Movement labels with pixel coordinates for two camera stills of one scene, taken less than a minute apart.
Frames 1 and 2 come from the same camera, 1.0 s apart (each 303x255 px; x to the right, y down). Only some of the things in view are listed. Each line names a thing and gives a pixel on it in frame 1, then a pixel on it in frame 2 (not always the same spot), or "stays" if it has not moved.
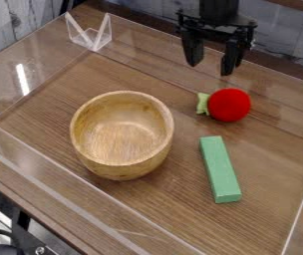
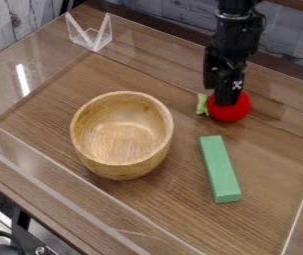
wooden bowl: [123, 133] stays
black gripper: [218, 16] -> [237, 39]
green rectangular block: [220, 170] stays
